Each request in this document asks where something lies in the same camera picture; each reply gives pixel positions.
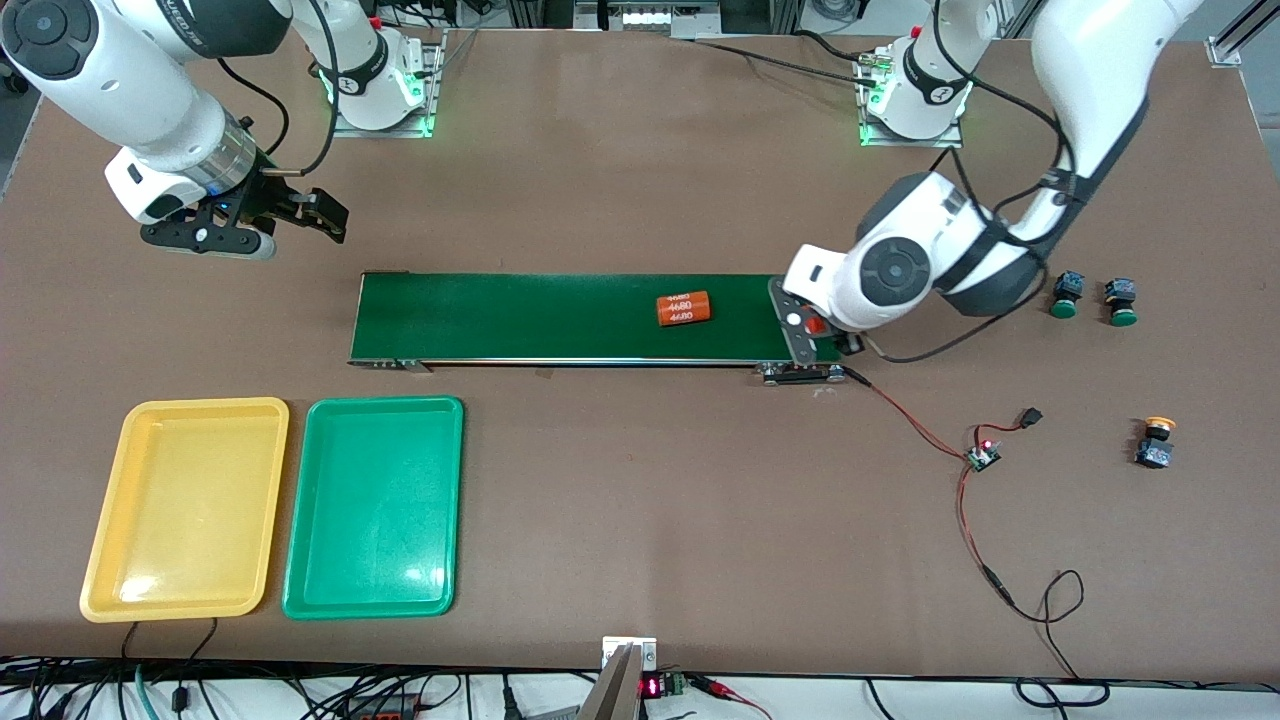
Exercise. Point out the yellow plastic tray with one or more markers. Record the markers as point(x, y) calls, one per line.
point(180, 520)

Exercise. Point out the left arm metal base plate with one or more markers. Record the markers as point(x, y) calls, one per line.
point(915, 143)

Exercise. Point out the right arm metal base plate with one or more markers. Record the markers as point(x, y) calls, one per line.
point(436, 90)

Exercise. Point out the red clip lead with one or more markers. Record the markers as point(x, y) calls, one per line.
point(715, 686)

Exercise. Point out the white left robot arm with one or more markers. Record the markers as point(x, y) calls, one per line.
point(1090, 80)

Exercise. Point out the green push button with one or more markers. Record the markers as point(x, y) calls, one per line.
point(1066, 295)
point(1120, 302)

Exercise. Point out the small green controller board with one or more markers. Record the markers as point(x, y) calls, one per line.
point(982, 458)

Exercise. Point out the grey metal camera bracket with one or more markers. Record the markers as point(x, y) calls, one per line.
point(615, 690)

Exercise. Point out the red digit display module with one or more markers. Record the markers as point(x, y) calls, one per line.
point(652, 687)

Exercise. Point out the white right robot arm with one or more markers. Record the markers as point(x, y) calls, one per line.
point(110, 80)

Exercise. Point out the white lit background device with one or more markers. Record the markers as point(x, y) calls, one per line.
point(650, 18)

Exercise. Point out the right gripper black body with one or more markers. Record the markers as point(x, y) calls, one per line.
point(272, 195)

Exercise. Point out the yellow push button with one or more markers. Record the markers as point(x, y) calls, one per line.
point(1155, 445)

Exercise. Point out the green plastic tray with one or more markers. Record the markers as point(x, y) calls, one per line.
point(375, 510)

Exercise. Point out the green conveyor belt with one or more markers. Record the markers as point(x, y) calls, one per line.
point(520, 320)

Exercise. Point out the red power strip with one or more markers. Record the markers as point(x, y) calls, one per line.
point(385, 712)

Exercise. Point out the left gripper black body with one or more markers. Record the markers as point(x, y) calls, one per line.
point(852, 344)

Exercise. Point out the aluminium profile post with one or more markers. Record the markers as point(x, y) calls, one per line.
point(1228, 45)

